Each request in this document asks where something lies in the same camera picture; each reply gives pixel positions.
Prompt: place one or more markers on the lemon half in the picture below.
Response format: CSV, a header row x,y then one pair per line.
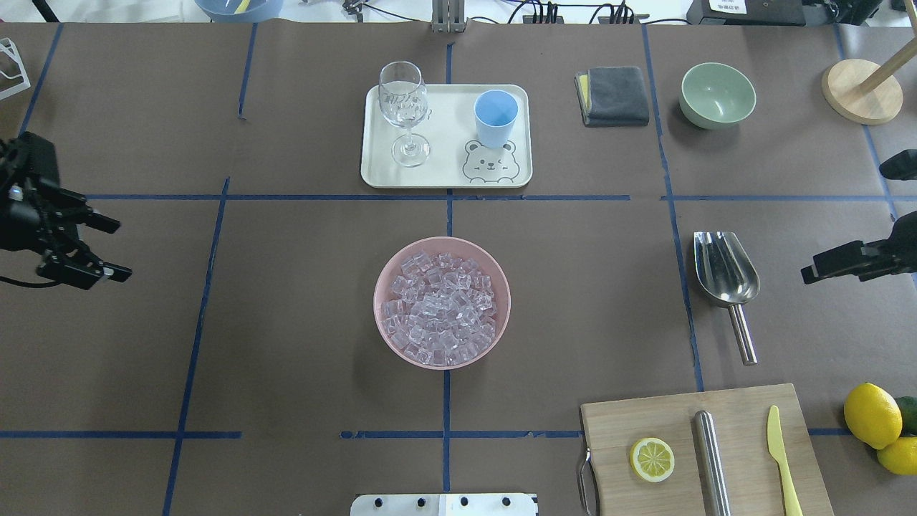
x,y
652,459

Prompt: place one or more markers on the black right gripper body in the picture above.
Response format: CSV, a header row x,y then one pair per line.
x,y
904,248

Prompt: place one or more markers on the blue plastic cup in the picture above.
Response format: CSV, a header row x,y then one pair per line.
x,y
495,114

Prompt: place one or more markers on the green bowl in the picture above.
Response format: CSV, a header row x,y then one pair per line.
x,y
715,96

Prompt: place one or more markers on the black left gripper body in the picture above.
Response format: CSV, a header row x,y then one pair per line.
x,y
16,228

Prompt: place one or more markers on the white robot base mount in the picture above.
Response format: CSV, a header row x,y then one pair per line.
x,y
512,503

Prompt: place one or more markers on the aluminium frame post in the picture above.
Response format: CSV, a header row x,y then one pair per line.
x,y
448,16

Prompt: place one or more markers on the yellow plastic knife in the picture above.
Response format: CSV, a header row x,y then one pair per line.
x,y
777,450

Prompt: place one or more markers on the white wire cup rack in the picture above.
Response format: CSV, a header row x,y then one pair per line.
x,y
14,78

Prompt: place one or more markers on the clear wine glass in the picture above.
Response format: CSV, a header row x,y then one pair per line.
x,y
403,102

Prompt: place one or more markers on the yellow lemon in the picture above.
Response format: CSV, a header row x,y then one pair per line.
x,y
873,416
899,457

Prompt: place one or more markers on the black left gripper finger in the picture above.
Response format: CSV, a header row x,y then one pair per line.
x,y
100,218
82,269

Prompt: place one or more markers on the green lime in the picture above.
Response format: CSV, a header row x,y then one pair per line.
x,y
907,405

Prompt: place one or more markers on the pink bowl of ice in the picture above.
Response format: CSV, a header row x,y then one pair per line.
x,y
442,303

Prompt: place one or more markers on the metal ice scoop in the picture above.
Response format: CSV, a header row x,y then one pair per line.
x,y
730,280

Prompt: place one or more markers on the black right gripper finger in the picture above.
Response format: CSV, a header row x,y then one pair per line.
x,y
864,261
901,167

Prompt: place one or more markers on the cream bear tray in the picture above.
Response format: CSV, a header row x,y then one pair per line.
x,y
457,158

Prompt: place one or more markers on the blue bowl with fork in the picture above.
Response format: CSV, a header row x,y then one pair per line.
x,y
240,11

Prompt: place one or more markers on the wooden stand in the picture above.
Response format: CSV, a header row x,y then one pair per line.
x,y
865,92

